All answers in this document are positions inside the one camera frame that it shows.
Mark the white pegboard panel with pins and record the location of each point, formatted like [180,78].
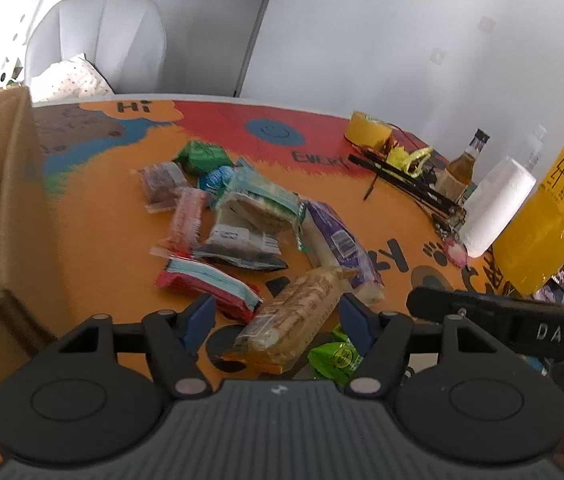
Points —
[31,0]

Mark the red gold candy wrapper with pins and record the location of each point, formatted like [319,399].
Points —
[391,147]

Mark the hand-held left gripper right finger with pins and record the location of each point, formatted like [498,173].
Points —
[354,317]

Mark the grey armchair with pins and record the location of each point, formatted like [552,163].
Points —
[111,35]

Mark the dark green snack packet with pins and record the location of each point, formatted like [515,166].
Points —
[201,155]

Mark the red blue snack packet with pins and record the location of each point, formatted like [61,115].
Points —
[201,280]

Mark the black white snack packet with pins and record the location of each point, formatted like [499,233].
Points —
[242,247]

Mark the grey door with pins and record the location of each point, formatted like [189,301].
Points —
[211,20]

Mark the yellow tape roll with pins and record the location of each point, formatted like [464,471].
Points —
[364,130]

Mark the teal white snack packet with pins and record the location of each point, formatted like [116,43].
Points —
[267,200]

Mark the brown cardboard box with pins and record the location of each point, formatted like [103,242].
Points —
[16,160]

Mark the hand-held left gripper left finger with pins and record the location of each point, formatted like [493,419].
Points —
[199,319]

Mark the yellow juice bottle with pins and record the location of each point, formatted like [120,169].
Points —
[547,225]

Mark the purple white snack packet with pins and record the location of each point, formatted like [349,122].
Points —
[337,240]

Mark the beige cracker packet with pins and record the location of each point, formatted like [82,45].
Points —
[292,320]

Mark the amber glass bottle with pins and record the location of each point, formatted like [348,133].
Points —
[462,170]

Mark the clear pink snack packet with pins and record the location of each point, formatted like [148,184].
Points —
[186,220]

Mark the yellow plastic bag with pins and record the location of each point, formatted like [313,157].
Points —
[412,157]

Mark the bright green snack packet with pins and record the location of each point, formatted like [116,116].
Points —
[334,357]

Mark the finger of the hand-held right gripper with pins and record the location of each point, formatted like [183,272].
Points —
[432,302]

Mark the bunch of keys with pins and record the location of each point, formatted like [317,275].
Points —
[444,227]

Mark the white dotted pillow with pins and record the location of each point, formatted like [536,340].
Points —
[66,82]

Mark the white paper roll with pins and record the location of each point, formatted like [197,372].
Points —
[497,205]

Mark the clear dark purple snack packet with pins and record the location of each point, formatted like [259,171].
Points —
[161,185]

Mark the clear plastic bottle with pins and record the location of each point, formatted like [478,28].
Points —
[536,147]

